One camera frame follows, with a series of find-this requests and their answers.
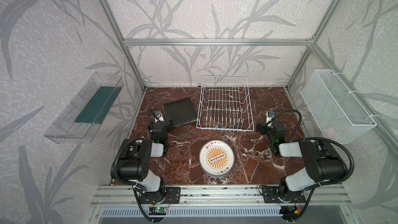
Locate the white round plate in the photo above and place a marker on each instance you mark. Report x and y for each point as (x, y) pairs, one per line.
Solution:
(217, 158)

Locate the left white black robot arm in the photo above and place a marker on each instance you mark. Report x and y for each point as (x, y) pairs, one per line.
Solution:
(131, 165)

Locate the aluminium frame crossbar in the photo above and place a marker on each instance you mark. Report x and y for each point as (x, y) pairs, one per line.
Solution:
(217, 42)

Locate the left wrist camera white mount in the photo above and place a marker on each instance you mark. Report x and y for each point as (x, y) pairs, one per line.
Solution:
(158, 116)

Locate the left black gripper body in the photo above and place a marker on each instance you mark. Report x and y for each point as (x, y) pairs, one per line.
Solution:
(158, 125)

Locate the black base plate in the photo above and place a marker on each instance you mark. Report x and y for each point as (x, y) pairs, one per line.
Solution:
(167, 195)
(280, 194)

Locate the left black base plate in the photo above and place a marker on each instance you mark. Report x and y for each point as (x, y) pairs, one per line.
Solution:
(167, 195)

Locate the green led circuit board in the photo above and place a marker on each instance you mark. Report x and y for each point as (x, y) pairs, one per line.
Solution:
(158, 210)

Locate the pink object in basket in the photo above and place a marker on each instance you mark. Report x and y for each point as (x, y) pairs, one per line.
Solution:
(331, 133)

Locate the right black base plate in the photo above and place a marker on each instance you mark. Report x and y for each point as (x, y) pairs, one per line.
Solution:
(280, 194)

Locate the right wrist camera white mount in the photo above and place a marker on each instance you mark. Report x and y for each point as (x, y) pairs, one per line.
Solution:
(269, 116)

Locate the aluminium front rail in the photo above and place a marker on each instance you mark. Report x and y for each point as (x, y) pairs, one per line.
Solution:
(216, 195)

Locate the white wire dish rack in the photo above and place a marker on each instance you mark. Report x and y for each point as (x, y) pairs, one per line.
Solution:
(225, 104)

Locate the clear plastic wall shelf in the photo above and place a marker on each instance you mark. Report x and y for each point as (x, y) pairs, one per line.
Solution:
(80, 121)

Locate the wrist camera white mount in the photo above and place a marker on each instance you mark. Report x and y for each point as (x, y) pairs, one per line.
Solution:
(158, 116)
(269, 116)

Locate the white mesh wall basket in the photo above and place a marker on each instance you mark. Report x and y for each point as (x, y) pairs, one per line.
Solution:
(332, 104)

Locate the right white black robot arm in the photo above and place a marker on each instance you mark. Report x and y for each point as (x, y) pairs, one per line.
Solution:
(325, 162)

